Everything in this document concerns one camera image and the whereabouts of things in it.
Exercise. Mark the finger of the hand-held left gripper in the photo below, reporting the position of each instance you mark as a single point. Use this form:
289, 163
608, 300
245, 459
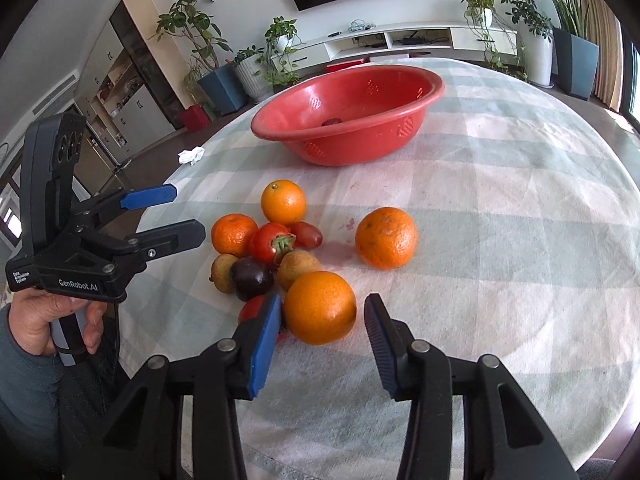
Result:
175, 236
150, 196

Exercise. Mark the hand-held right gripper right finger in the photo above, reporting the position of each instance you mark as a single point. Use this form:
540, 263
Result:
381, 347

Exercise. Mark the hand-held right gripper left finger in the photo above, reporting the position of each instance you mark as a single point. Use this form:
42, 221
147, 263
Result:
265, 347

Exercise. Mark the small mandarin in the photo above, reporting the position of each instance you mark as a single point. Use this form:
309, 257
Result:
232, 235

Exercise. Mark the small brown round fruit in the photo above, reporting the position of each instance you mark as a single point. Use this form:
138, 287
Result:
297, 266
222, 272

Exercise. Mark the large yellow-orange orange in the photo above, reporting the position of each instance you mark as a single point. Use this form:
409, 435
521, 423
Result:
320, 307

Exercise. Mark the dark purple passion fruit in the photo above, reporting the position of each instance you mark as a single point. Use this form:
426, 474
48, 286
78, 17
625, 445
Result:
252, 280

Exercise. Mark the red tomato with green stem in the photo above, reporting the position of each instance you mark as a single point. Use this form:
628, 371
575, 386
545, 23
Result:
265, 245

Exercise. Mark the deep orange rough-skinned orange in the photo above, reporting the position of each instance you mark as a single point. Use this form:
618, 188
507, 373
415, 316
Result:
386, 238

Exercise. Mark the smooth orange with stem dot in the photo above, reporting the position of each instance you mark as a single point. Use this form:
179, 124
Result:
283, 203

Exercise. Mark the oblong red grape tomato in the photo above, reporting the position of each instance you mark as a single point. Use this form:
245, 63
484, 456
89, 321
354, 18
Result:
307, 234

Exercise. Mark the red plastic colander basin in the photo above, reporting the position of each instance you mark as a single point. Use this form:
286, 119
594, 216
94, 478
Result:
350, 145

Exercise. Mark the person's left forearm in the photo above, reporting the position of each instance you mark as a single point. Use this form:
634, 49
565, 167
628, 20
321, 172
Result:
25, 410

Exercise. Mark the person's left hand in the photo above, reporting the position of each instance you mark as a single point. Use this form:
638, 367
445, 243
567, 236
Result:
30, 320

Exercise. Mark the crumpled white tissue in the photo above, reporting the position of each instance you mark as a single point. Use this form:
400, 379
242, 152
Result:
191, 156

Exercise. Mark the small red stool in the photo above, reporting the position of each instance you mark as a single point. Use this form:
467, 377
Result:
192, 117

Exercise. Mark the leafy tree in blue pot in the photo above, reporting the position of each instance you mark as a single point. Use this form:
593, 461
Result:
220, 90

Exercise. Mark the tall display cabinet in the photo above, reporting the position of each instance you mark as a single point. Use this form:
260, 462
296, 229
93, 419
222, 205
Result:
140, 60

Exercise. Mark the plant in white ribbed pot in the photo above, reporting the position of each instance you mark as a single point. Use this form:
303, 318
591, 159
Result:
250, 77

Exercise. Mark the checkered tablecloth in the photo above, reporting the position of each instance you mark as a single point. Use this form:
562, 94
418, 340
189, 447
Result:
500, 210

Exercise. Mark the trailing vine plant white pot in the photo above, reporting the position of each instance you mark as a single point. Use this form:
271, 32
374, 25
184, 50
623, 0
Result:
282, 30
479, 7

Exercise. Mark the black set-top box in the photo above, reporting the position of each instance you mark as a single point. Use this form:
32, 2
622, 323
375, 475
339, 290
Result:
412, 39

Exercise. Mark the white television cabinet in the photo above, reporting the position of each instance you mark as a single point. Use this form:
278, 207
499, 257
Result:
465, 37

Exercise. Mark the bushy plant in tall white pot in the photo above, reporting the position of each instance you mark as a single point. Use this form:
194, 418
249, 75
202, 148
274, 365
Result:
535, 52

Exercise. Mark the sword-leaf plant in blue-grey pot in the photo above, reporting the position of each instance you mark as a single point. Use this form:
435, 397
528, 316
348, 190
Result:
575, 62

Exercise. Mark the beige curtain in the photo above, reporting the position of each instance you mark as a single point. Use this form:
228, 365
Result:
600, 35

